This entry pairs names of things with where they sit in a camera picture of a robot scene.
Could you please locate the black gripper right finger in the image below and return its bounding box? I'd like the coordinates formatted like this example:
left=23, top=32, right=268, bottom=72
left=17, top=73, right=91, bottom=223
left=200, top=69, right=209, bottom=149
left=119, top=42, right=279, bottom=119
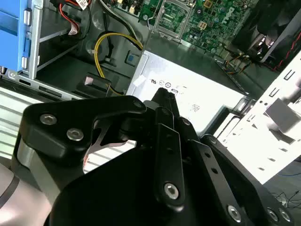
left=169, top=90, right=296, bottom=226

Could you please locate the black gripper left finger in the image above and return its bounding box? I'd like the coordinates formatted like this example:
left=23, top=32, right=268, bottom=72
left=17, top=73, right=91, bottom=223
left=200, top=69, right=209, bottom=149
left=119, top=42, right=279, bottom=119
left=13, top=87, right=188, bottom=210

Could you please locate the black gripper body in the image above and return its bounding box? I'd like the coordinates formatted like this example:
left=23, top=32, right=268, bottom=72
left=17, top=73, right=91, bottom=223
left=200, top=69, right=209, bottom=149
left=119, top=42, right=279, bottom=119
left=48, top=145, right=236, bottom=226

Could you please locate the thin wire locking lever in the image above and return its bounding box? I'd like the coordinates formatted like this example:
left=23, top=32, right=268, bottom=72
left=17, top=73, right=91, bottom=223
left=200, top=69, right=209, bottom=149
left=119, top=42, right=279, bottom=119
left=145, top=0, right=164, bottom=32

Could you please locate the metal socket cover frame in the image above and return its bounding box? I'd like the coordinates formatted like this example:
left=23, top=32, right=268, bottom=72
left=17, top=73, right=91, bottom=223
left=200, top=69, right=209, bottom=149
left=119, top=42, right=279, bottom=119
left=152, top=0, right=196, bottom=43

